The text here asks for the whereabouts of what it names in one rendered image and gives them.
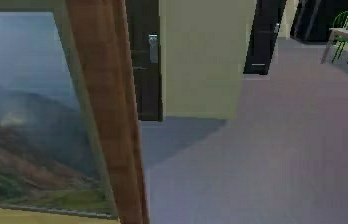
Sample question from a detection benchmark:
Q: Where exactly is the black room door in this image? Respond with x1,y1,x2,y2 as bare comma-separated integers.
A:
243,0,288,76

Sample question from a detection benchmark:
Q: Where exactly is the black cupboard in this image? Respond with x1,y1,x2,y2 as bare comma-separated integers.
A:
289,0,348,44

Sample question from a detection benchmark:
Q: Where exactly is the silver door handle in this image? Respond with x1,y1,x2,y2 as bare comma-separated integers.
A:
147,33,159,65

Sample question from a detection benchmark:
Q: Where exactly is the wood framed landscape picture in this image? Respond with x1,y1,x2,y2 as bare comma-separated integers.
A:
0,0,151,224

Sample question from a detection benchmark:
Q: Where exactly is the dark brown room door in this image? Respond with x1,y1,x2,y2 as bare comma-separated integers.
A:
125,0,164,122

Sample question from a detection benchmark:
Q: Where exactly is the green wire chair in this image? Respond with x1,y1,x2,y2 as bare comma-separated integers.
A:
330,10,348,65

